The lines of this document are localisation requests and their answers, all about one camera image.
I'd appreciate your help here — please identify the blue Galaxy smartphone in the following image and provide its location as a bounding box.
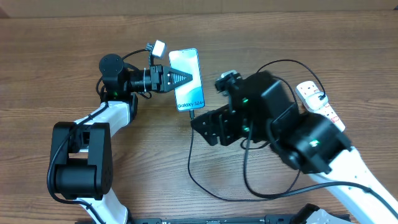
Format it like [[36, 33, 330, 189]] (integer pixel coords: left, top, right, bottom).
[[169, 48, 205, 111]]

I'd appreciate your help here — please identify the black USB charging cable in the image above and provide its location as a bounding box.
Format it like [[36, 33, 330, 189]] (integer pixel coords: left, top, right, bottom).
[[187, 58, 327, 202]]

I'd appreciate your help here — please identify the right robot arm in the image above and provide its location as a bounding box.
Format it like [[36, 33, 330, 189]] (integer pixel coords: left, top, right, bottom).
[[191, 71, 397, 223]]

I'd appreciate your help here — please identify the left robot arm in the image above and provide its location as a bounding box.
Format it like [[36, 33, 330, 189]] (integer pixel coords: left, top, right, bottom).
[[47, 54, 199, 223]]

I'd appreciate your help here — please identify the white USB charger plug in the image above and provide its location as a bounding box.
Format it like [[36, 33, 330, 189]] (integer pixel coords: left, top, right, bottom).
[[304, 92, 328, 112]]

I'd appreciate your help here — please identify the white power strip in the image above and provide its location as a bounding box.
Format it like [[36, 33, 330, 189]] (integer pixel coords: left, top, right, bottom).
[[295, 81, 345, 132]]

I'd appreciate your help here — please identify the brown cardboard backboard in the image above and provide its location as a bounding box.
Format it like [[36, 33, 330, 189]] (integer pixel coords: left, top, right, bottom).
[[1, 0, 397, 19]]

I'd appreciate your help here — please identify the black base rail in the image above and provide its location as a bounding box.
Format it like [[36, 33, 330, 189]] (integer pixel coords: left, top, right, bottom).
[[74, 213, 352, 224]]

